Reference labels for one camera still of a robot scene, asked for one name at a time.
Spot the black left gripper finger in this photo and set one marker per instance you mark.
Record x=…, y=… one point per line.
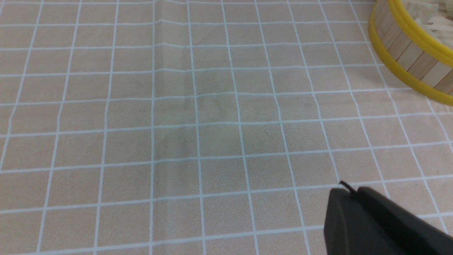
x=364, y=222

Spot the pale dumpling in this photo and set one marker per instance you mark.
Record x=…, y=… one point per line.
x=433, y=16

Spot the bamboo steamer tray yellow rim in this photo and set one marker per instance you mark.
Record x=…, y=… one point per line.
x=409, y=52

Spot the peach checkered tablecloth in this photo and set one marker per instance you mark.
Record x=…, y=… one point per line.
x=203, y=127

